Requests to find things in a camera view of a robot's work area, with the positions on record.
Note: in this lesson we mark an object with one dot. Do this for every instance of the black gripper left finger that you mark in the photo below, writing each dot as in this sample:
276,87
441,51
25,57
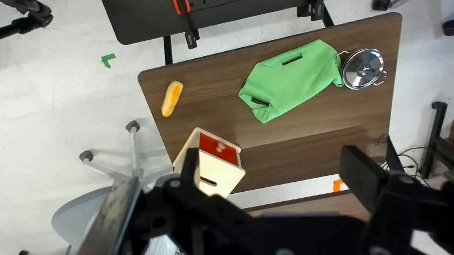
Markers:
190,170

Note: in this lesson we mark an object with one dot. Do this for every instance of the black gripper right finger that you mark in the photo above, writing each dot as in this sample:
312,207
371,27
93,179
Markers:
364,176

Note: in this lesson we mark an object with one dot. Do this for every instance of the green towel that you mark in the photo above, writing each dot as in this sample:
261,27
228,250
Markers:
289,80

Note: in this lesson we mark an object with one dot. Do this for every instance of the orange tape piece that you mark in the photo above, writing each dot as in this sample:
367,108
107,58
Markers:
337,186

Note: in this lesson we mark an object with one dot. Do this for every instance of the wooden box with red side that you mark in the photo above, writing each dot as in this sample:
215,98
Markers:
219,176

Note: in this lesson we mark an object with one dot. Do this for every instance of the yellow toy bread roll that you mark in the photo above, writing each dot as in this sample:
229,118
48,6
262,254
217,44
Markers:
173,99

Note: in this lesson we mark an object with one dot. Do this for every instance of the black metal stand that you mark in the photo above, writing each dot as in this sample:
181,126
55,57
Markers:
438,142

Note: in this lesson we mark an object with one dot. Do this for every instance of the grey metal bar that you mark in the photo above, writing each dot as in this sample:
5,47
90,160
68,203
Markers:
112,217

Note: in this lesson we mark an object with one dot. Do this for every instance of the small green block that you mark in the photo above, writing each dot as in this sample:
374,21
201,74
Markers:
109,60

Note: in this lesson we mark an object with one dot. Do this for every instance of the silver aluminium rail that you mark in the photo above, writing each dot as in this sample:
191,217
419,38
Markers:
285,193

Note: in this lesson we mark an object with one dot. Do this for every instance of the black camera tripod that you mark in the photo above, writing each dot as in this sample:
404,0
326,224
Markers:
29,19

